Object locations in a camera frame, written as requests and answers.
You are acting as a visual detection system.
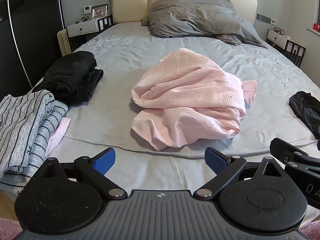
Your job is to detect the folded light pink cloth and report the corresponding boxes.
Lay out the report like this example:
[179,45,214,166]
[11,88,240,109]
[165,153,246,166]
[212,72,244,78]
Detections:
[44,118,71,157]

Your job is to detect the folded black clothes pile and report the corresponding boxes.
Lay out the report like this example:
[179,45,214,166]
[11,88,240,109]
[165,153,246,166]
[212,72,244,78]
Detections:
[33,51,104,106]

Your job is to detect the black wardrobe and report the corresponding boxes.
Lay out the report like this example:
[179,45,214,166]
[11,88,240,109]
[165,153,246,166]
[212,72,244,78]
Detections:
[1,0,65,98]

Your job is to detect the wall thermostat panel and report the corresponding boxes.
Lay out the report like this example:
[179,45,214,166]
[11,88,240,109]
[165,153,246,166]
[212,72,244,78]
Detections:
[83,5,92,15]

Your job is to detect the right nightstand dark frame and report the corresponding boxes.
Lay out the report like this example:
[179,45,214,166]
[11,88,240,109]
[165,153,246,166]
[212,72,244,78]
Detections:
[266,29,306,68]

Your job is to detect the grey bed sheet mattress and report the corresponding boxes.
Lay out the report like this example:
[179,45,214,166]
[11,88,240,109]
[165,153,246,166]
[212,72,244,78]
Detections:
[4,21,320,221]

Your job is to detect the framed photo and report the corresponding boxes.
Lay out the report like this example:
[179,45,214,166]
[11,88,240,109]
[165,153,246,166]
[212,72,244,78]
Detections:
[92,4,108,18]

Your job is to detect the small black garment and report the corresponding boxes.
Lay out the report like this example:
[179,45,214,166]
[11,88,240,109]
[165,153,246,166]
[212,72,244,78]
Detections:
[289,91,320,140]

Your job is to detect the white left nightstand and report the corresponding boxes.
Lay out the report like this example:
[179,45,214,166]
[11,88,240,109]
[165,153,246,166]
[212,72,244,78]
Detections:
[66,15,113,52]

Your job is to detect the wall switch panel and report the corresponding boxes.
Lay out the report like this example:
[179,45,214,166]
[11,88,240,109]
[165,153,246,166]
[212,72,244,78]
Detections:
[257,14,275,25]

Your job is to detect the red cup on sill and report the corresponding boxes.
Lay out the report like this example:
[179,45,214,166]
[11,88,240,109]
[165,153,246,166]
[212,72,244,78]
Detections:
[313,23,320,32]

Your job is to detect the grey striped folded clothes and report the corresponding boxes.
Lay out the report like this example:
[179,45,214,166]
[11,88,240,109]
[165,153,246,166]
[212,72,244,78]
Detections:
[1,90,68,195]

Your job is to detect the pink embossed garment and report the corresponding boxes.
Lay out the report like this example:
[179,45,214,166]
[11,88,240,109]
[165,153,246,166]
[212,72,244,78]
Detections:
[131,48,258,151]

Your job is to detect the grey crumpled duvet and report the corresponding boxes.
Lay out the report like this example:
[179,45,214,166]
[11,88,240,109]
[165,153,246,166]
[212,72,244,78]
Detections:
[141,0,265,48]

